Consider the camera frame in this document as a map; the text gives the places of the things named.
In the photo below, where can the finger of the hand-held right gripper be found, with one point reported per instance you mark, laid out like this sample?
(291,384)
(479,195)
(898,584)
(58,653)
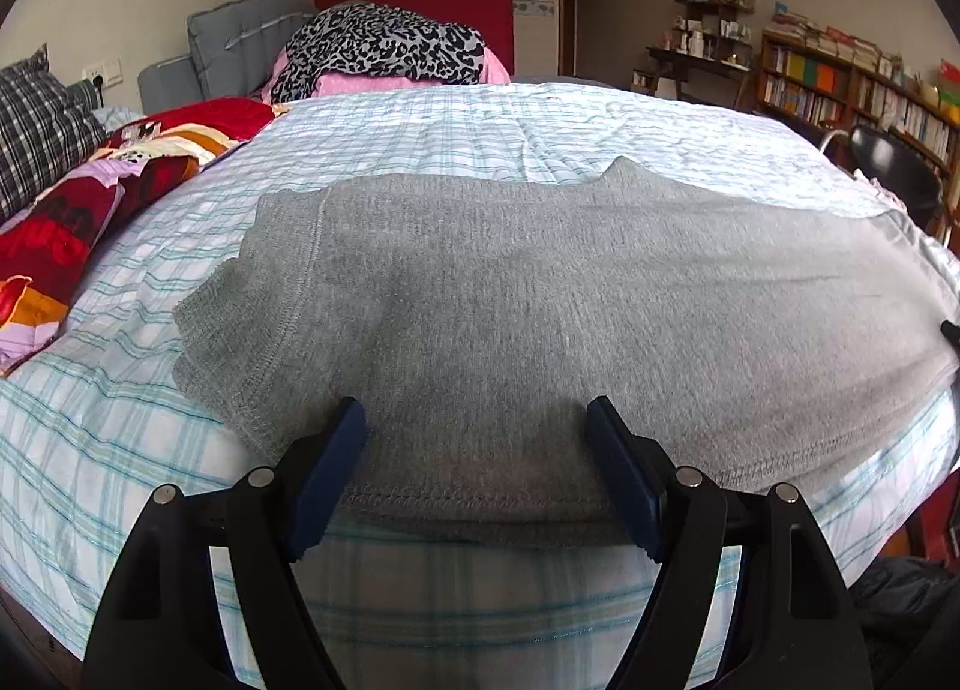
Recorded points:
(952,328)

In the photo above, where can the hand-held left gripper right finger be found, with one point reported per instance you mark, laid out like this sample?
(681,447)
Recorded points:
(622,480)

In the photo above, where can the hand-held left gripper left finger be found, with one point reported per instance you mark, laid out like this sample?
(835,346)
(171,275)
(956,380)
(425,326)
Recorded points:
(330,474)

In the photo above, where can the grey pants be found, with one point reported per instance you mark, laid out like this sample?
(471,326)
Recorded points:
(525,315)

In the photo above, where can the black chair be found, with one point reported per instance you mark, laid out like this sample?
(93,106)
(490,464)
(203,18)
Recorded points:
(892,169)

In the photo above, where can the wooden bookshelf with books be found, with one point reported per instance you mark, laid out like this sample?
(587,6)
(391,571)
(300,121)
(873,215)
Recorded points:
(847,90)

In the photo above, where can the dark cloth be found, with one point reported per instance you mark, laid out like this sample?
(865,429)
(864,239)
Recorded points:
(900,615)

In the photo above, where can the red floral blanket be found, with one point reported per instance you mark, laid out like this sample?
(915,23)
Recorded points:
(67,225)

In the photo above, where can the bed with plaid sheet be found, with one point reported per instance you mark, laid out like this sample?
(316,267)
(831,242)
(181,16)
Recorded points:
(450,127)

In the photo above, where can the dark wooden desk with shelves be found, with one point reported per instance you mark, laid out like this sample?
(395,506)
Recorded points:
(697,60)

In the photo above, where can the pink dotted cloth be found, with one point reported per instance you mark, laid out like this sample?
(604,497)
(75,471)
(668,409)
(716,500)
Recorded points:
(492,69)

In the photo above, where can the leopard print cloth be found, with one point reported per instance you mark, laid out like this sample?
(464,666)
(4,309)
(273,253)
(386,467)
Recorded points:
(375,45)

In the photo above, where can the grey cushion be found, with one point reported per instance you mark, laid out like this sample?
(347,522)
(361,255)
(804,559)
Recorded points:
(225,37)

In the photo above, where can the dark plaid pillow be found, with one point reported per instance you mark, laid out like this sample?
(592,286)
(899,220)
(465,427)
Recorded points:
(37,120)

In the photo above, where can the white wall socket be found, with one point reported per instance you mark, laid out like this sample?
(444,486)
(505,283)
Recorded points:
(101,73)

